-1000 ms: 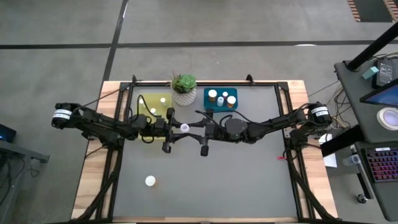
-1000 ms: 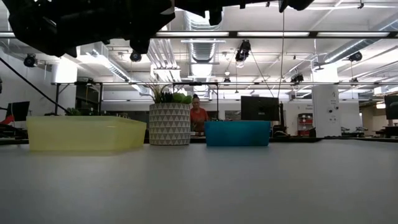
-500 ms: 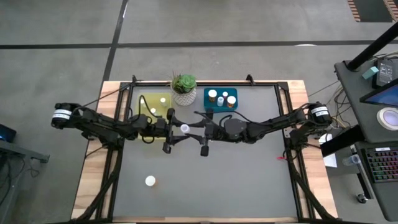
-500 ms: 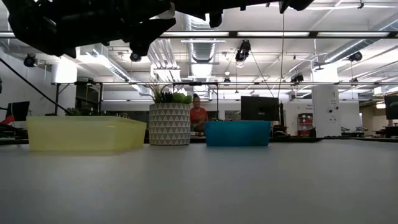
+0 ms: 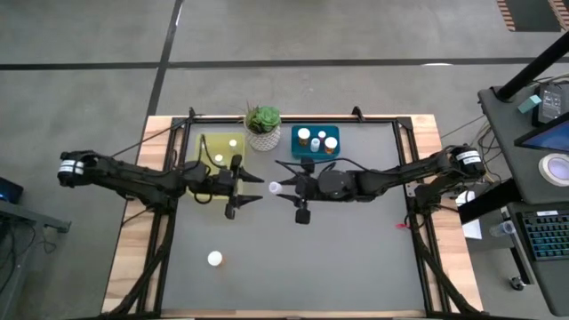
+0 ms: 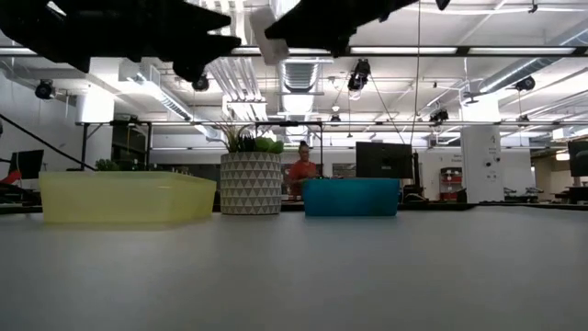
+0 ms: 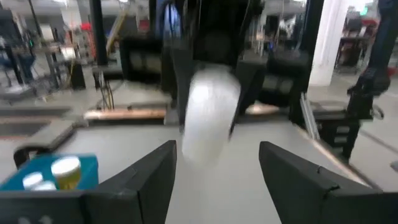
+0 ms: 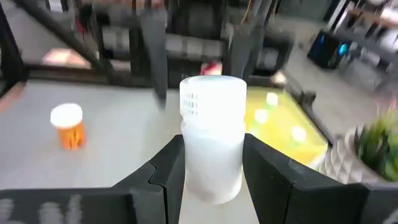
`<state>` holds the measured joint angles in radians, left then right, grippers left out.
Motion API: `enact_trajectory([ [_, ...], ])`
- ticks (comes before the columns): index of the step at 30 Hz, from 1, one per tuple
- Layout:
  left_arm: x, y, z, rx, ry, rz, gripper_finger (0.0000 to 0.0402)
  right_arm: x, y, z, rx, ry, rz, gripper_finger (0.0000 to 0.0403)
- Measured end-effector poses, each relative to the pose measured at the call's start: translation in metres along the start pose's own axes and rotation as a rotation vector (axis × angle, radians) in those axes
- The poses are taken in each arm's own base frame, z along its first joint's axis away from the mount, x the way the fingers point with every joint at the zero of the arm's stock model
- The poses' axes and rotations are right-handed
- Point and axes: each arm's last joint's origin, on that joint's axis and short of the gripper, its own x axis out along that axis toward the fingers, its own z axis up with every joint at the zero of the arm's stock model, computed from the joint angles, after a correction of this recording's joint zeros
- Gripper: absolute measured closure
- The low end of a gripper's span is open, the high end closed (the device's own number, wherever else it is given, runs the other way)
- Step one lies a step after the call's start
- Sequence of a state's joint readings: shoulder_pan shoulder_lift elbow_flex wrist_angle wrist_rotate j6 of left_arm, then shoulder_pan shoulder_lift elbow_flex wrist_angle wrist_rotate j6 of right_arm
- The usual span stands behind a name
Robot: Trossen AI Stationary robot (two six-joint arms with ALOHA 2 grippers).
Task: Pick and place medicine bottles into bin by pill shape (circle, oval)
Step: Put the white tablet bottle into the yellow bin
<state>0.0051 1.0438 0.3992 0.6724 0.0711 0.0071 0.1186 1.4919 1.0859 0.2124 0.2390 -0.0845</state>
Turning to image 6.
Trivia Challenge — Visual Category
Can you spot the silver ventilation duct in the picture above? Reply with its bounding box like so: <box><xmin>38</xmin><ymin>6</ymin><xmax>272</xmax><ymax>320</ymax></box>
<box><xmin>270</xmin><ymin>0</ymin><xmax>333</xmax><ymax>143</ymax></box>

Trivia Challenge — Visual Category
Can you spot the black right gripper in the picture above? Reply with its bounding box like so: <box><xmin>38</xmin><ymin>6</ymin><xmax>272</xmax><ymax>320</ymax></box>
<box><xmin>265</xmin><ymin>0</ymin><xmax>414</xmax><ymax>57</ymax></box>

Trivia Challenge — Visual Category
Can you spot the black computer monitor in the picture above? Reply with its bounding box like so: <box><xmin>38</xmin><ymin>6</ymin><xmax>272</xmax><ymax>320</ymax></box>
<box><xmin>567</xmin><ymin>140</ymin><xmax>588</xmax><ymax>178</ymax></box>
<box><xmin>7</xmin><ymin>148</ymin><xmax>45</xmax><ymax>181</ymax></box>
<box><xmin>355</xmin><ymin>141</ymin><xmax>414</xmax><ymax>180</ymax></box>

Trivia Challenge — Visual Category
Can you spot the green artificial plant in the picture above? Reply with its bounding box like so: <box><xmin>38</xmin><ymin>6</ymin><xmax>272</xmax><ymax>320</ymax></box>
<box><xmin>214</xmin><ymin>120</ymin><xmax>285</xmax><ymax>154</ymax></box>

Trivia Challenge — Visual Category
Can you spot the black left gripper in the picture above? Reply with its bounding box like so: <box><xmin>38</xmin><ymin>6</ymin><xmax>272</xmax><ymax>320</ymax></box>
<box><xmin>45</xmin><ymin>0</ymin><xmax>242</xmax><ymax>84</ymax></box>

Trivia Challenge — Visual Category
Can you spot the black background workstation frame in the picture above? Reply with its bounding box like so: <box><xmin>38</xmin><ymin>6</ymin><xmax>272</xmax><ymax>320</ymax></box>
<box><xmin>75</xmin><ymin>120</ymin><xmax>153</xmax><ymax>172</ymax></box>

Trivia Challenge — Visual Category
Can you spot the triangle-patterned grey plant pot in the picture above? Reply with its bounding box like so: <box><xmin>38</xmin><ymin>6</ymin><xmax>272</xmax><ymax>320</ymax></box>
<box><xmin>220</xmin><ymin>152</ymin><xmax>283</xmax><ymax>216</ymax></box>

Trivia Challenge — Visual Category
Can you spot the red plastic clip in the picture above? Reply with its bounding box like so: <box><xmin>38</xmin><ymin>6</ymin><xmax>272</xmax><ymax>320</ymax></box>
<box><xmin>0</xmin><ymin>169</ymin><xmax>23</xmax><ymax>186</ymax></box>

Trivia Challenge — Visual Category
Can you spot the white opaque pill bottle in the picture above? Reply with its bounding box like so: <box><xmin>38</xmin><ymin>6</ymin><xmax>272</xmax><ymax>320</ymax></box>
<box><xmin>249</xmin><ymin>6</ymin><xmax>290</xmax><ymax>66</ymax></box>

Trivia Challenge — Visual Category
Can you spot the blue plastic bin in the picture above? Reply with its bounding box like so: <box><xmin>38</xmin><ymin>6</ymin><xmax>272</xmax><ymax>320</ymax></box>
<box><xmin>300</xmin><ymin>177</ymin><xmax>401</xmax><ymax>218</ymax></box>

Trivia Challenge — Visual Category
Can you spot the white building column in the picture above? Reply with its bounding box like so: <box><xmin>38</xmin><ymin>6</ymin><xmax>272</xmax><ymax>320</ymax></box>
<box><xmin>75</xmin><ymin>94</ymin><xmax>115</xmax><ymax>172</ymax></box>
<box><xmin>459</xmin><ymin>97</ymin><xmax>503</xmax><ymax>204</ymax></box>

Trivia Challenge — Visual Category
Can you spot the small green plant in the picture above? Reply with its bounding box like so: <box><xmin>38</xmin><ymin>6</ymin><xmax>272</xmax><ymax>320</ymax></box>
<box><xmin>94</xmin><ymin>158</ymin><xmax>121</xmax><ymax>173</ymax></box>

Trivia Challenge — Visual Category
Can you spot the person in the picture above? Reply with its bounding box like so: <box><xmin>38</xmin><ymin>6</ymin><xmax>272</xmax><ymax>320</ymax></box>
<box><xmin>288</xmin><ymin>140</ymin><xmax>319</xmax><ymax>200</ymax></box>

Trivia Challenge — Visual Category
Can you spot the yellow translucent plastic bin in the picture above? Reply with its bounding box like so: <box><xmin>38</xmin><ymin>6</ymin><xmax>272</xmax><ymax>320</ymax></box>
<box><xmin>38</xmin><ymin>170</ymin><xmax>218</xmax><ymax>225</ymax></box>

